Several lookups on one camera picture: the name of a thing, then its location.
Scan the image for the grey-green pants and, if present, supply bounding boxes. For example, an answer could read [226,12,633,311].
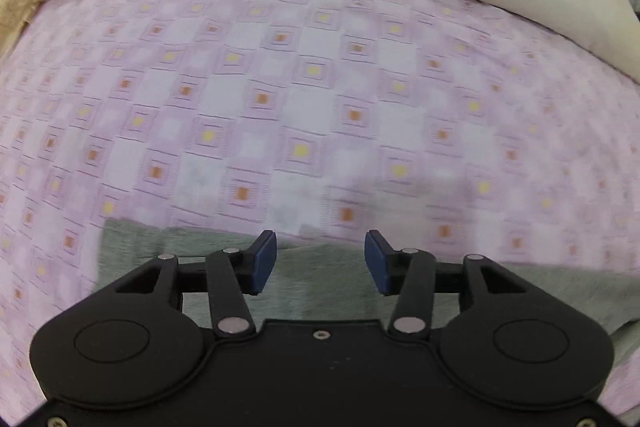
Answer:
[96,220,639,365]

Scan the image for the pink checkered bed sheet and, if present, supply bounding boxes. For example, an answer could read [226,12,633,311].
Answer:
[1,0,639,423]

